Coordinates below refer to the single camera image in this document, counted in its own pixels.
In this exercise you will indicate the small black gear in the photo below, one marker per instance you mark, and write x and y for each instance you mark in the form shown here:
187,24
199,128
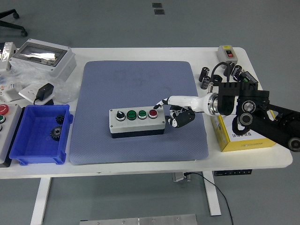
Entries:
60,119

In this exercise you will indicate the silver metal plate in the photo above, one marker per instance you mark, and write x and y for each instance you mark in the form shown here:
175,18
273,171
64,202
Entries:
140,220

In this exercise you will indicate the large black gear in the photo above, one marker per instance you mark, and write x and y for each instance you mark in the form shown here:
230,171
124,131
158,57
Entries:
56,133

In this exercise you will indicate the grey table bracket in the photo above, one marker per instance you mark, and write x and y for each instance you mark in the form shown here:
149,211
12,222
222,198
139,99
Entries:
179,177

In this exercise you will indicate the grey enclosure with clear lid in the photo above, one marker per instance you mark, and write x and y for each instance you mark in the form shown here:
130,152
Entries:
63,68

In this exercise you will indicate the small white packaging box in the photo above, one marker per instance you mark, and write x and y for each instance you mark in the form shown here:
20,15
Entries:
9,93

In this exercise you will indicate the black power adapter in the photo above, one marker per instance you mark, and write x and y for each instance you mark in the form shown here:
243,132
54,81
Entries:
45,91

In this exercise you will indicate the grey power switch box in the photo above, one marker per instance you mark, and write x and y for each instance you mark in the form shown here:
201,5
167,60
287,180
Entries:
222,56

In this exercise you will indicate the black office chair base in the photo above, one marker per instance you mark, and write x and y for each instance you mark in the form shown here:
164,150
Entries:
14,27

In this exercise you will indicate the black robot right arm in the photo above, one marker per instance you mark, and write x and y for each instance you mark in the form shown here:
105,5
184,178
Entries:
257,117

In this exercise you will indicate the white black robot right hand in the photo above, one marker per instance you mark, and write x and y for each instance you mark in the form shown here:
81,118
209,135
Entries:
185,102

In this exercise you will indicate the grey four-button control box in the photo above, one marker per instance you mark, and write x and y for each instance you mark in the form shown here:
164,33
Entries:
136,126

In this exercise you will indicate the black hexagonal nut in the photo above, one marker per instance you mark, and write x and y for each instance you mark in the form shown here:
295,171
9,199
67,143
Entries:
217,79

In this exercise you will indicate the grey-blue table mat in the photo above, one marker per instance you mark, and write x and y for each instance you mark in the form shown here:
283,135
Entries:
105,93

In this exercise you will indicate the white silver device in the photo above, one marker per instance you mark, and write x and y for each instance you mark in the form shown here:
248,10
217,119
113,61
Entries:
7,58

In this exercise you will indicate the black terminal module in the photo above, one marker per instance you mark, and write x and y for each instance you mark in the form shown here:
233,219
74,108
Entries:
249,78

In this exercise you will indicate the black table control panel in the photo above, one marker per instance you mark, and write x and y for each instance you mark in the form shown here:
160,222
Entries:
232,172

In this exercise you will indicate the blue plastic bin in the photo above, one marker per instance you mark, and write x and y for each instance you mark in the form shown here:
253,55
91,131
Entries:
28,145

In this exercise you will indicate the white wall socket plate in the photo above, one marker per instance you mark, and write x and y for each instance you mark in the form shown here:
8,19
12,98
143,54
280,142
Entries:
27,92

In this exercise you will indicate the white table leg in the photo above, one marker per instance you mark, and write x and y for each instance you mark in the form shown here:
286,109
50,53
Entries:
213,199
39,201

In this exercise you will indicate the grey emergency-stop control box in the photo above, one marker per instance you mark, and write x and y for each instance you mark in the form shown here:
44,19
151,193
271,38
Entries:
11,126

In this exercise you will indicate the yellow white cardboard box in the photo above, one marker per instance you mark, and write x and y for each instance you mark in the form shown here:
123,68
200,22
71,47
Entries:
246,144

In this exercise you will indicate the clear plastic bag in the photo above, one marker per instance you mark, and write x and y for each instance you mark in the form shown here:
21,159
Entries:
65,91

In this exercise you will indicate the black cylindrical capacitor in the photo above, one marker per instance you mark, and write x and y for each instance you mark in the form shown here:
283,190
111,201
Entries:
204,73
237,71
205,82
230,68

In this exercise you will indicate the grey floor plate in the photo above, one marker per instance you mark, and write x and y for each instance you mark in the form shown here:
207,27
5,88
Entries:
159,11
157,5

